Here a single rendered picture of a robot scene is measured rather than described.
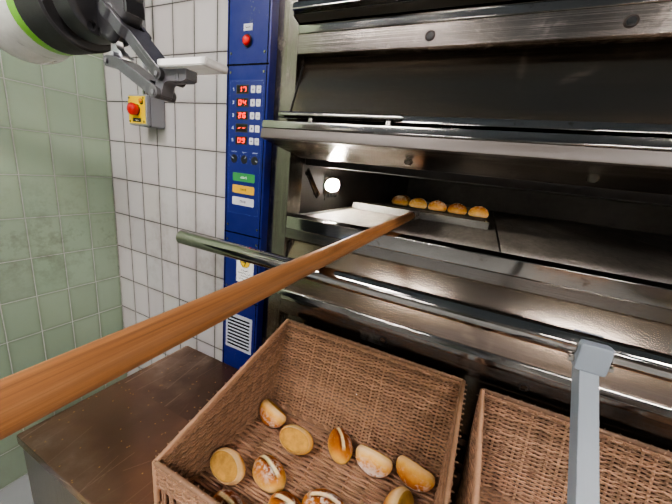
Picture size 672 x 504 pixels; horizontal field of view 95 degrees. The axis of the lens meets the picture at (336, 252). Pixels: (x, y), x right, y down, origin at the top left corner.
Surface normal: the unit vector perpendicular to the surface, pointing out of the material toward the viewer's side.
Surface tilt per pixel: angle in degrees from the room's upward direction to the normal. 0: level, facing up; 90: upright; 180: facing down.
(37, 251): 90
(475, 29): 90
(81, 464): 0
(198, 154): 90
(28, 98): 90
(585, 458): 44
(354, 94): 70
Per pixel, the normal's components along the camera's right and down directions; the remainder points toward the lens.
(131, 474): 0.11, -0.96
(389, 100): -0.37, -0.15
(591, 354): -0.43, 0.18
